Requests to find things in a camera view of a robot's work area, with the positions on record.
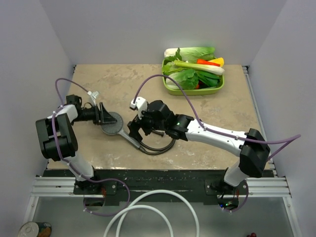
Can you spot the orange carrot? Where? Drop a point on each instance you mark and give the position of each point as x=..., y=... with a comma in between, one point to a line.
x=204, y=62

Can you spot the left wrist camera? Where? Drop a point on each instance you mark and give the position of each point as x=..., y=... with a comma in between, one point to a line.
x=93, y=97

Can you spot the napa cabbage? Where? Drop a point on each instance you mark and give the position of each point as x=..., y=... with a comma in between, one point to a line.
x=191, y=54
x=187, y=79

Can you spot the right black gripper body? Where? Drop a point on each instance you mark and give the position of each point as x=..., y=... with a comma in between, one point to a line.
x=147, y=121

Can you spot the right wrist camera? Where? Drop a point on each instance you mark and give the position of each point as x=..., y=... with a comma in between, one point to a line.
x=140, y=105

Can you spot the napa cabbage at back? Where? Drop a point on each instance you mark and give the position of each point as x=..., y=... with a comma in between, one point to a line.
x=191, y=54

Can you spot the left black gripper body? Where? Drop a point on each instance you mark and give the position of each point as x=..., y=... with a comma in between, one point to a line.
x=90, y=114

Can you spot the green celery stalk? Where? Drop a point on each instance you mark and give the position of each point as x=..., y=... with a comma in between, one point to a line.
x=207, y=68

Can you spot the dark green leafy vegetable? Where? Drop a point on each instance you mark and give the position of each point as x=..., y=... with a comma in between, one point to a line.
x=208, y=79

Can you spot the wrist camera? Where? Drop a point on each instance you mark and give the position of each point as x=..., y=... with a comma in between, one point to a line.
x=93, y=97
x=140, y=105

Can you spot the grey shower head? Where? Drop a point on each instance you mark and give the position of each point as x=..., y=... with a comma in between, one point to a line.
x=116, y=128

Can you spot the tin can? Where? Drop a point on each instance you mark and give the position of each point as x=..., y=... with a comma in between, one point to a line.
x=35, y=229

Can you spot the yellow pepper piece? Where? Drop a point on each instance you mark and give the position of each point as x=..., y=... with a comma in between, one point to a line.
x=218, y=62

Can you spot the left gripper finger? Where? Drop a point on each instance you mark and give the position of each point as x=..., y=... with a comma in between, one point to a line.
x=104, y=114
x=108, y=121

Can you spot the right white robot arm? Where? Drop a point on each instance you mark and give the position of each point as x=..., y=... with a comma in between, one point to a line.
x=249, y=146

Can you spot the napa cabbage in front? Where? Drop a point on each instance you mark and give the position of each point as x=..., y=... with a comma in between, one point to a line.
x=187, y=79

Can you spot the green vegetable tray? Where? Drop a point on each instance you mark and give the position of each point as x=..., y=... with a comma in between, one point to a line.
x=174, y=88

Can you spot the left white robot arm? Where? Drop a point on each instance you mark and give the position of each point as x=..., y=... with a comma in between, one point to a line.
x=58, y=142

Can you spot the black mounting base plate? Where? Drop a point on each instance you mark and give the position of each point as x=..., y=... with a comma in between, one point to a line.
x=116, y=186

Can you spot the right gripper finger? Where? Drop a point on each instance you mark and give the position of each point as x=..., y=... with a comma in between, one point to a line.
x=136, y=135
x=133, y=128

